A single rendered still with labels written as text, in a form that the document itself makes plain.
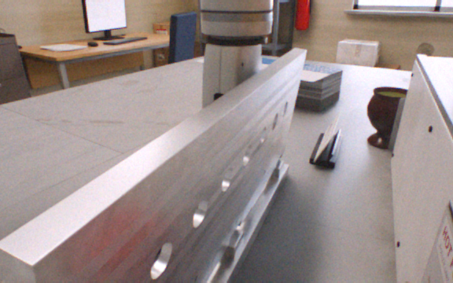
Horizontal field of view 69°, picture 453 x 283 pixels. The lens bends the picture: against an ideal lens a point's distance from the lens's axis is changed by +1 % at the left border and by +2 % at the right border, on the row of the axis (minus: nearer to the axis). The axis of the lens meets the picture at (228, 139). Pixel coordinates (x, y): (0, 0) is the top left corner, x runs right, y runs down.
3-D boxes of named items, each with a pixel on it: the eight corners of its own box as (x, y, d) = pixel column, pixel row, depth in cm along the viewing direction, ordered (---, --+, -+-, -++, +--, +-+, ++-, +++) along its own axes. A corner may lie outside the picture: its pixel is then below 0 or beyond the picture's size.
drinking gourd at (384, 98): (386, 133, 72) (396, 84, 68) (415, 149, 65) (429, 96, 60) (351, 137, 70) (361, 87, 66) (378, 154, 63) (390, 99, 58)
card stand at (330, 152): (319, 137, 70) (321, 126, 69) (341, 141, 69) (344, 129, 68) (308, 163, 60) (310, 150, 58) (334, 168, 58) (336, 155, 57)
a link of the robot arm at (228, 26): (220, 8, 44) (220, 31, 45) (187, 11, 36) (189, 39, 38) (281, 9, 41) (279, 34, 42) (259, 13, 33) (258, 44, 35)
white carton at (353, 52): (343, 59, 350) (346, 38, 341) (378, 63, 332) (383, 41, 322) (333, 64, 328) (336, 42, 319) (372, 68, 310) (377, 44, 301)
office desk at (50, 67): (145, 95, 405) (138, 31, 374) (190, 106, 368) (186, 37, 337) (30, 132, 300) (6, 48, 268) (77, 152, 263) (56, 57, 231)
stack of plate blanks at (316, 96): (207, 86, 108) (206, 58, 104) (231, 79, 117) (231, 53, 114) (318, 112, 85) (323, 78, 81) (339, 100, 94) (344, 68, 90)
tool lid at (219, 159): (295, 47, 47) (307, 49, 47) (272, 158, 56) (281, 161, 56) (-9, 244, 11) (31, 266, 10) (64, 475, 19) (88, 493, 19)
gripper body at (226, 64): (225, 24, 45) (225, 102, 50) (188, 32, 36) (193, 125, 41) (278, 26, 42) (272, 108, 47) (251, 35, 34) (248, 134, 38)
